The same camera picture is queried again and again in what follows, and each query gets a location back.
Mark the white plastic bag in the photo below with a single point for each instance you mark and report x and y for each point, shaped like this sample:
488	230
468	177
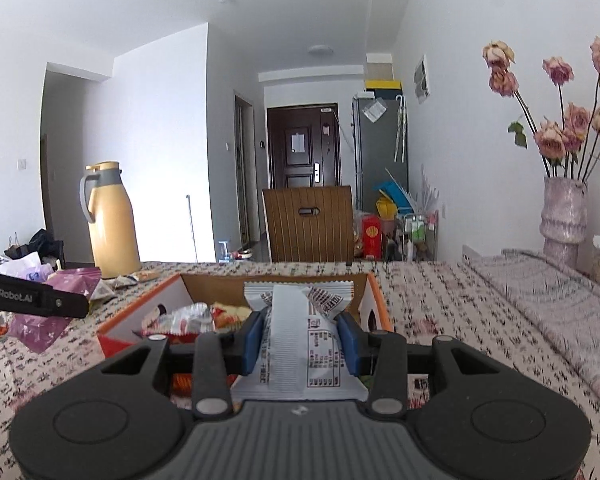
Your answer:
10	265

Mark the round ceiling lamp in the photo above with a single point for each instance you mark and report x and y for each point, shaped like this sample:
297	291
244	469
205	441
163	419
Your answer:
320	50

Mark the yellow plastic bag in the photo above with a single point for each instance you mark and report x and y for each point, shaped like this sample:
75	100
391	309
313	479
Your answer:
386	208

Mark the dark brown entrance door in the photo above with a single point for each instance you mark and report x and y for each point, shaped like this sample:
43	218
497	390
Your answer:
302	170

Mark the red white snack packet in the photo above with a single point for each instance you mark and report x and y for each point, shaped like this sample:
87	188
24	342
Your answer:
185	317

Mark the pink textured vase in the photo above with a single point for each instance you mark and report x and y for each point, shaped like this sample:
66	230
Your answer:
564	220

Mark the clear document bag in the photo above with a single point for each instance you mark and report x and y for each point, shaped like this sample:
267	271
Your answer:
375	111

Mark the dark white snack packet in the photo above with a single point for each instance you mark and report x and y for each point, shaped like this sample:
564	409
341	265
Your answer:
117	282

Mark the black bag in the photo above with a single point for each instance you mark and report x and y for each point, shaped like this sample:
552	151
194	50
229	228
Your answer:
47	247

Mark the calligraphy print tablecloth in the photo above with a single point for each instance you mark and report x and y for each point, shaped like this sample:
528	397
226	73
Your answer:
455	335

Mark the yellow flat box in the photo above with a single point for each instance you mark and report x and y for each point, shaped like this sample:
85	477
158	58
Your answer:
383	84

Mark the grey refrigerator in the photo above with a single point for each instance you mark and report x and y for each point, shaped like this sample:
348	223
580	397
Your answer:
380	160

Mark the yellow thermos jug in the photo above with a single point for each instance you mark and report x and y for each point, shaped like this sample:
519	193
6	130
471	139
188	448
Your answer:
112	225

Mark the orange red snack packet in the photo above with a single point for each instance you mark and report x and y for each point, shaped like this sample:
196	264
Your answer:
230	312

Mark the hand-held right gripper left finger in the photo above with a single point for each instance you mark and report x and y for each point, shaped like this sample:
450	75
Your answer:
252	345

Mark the white folded umbrella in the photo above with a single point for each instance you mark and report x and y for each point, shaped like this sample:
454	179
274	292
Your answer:
400	130

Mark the dried pink rose bouquet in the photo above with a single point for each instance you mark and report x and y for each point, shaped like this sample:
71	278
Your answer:
550	140

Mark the brown wooden chair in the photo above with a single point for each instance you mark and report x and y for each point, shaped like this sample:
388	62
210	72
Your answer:
310	235

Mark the red cardboard box pumpkin print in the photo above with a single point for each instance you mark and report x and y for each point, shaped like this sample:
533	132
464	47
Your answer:
195	285

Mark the grey folded quilt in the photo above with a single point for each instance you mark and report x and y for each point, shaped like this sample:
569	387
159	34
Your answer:
555	310

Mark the red gift box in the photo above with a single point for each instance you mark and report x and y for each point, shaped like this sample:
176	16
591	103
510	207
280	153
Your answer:
372	237

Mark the white door notice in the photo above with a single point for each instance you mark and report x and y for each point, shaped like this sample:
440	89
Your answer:
298	142

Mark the white dried grass bundle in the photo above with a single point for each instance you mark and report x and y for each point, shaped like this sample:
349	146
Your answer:
430	190

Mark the white mop pole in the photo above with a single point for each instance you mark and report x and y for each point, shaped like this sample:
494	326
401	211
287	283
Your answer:
191	227

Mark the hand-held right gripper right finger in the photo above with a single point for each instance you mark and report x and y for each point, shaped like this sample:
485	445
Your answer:
350	345

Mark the grey interior door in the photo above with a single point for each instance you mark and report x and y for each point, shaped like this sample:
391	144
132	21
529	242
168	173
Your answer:
246	175

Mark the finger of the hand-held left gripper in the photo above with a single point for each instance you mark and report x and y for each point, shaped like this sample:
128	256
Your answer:
65	304

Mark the purple snack packet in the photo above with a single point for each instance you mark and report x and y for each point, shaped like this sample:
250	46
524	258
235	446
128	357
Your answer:
40	330

